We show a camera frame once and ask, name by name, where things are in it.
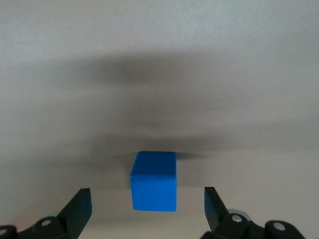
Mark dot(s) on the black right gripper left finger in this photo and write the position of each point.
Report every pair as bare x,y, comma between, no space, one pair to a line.
74,216

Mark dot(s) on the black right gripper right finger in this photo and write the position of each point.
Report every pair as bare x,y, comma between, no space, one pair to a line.
219,221

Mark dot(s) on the blue block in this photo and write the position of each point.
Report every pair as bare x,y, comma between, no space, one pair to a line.
154,184

